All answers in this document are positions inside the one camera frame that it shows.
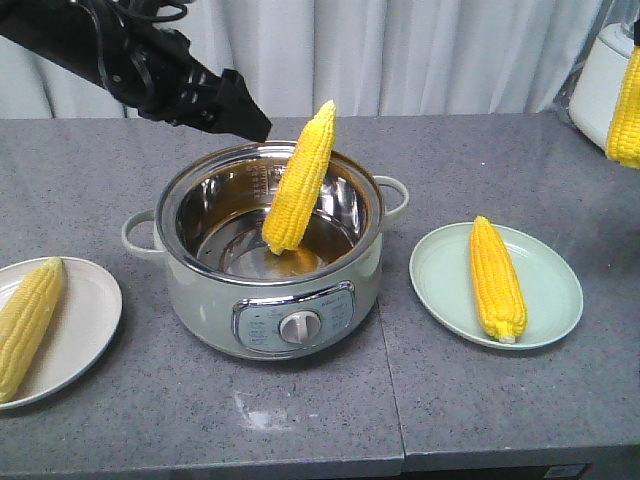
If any black cable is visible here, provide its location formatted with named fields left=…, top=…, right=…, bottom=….
left=94, top=0, right=189, bottom=91

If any grey curtain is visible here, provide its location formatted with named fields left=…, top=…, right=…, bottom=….
left=0, top=0, right=616, bottom=120

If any white round plate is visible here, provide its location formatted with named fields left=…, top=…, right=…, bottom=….
left=1, top=257, right=122, bottom=412

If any green electric cooking pot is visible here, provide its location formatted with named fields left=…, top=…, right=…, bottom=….
left=121, top=141, right=409, bottom=361

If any green round plate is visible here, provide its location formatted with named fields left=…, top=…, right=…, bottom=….
left=409, top=222, right=583, bottom=350

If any pale yellow corn cob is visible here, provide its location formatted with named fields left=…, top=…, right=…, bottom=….
left=1, top=257, right=65, bottom=403

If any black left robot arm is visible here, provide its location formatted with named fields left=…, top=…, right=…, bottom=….
left=1, top=1, right=272, bottom=142

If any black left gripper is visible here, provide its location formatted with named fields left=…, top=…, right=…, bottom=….
left=94, top=19, right=272, bottom=142

